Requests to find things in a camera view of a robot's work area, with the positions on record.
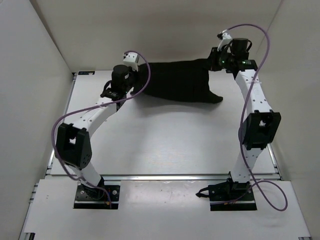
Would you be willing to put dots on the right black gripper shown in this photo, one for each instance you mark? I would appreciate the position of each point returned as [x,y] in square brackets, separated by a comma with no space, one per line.
[212,61]

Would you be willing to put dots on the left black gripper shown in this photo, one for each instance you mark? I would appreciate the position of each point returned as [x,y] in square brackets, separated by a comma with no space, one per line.
[131,70]

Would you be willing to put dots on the black pleated skirt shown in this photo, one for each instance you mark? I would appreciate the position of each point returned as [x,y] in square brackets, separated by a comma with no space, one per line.
[182,81]

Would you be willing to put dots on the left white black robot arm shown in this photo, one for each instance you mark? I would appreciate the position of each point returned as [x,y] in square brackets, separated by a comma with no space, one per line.
[73,142]

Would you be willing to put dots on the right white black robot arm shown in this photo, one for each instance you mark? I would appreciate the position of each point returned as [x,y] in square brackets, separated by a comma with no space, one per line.
[258,124]

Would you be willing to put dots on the left blue corner label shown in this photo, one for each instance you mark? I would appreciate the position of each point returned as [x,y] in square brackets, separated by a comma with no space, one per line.
[86,73]

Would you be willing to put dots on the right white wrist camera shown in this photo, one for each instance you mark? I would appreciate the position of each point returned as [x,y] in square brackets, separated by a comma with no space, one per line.
[225,38]

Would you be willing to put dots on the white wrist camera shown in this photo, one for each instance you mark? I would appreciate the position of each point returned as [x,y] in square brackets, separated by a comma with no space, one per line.
[131,59]
[225,38]

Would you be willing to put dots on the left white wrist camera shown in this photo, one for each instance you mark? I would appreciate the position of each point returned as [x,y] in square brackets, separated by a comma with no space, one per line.
[131,59]

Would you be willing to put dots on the aluminium table frame rail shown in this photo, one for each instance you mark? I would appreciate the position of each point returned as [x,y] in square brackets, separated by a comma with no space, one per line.
[173,177]

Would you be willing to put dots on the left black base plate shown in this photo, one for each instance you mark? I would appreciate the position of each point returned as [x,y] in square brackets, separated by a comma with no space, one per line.
[88,198]

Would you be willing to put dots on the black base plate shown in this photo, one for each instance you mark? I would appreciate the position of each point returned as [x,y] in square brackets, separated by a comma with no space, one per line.
[222,198]
[88,198]

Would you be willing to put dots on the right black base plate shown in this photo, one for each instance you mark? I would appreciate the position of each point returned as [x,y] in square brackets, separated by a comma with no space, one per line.
[222,198]

